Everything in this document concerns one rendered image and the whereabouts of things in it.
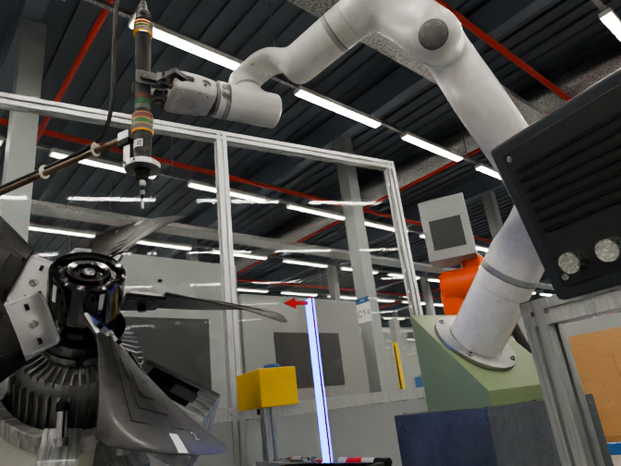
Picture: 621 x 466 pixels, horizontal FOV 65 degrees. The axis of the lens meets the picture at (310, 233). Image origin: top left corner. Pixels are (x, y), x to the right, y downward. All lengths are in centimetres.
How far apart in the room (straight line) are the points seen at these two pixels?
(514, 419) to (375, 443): 100
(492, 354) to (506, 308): 12
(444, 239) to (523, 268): 375
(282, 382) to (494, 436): 51
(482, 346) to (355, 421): 88
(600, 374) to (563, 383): 807
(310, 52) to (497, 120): 41
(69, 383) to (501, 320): 84
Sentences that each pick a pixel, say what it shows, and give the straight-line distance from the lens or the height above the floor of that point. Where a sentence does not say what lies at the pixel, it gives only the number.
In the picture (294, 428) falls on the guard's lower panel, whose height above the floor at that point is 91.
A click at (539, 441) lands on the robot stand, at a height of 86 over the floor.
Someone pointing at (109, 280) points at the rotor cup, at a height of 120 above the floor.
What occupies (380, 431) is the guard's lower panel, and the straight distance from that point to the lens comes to 198.
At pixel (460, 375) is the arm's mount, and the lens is 111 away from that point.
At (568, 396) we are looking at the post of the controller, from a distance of 63.
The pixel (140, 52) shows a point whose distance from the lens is 118.
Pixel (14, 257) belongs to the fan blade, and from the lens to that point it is 99.
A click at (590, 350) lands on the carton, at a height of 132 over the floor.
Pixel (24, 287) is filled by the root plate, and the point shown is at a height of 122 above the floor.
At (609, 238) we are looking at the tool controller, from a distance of 55.
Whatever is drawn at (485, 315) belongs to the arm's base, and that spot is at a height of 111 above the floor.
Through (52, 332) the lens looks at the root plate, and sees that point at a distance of 89.
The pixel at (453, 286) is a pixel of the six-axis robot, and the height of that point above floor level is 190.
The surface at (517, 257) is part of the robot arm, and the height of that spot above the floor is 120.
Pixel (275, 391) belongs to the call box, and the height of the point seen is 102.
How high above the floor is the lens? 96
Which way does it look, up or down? 20 degrees up
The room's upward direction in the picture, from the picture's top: 7 degrees counter-clockwise
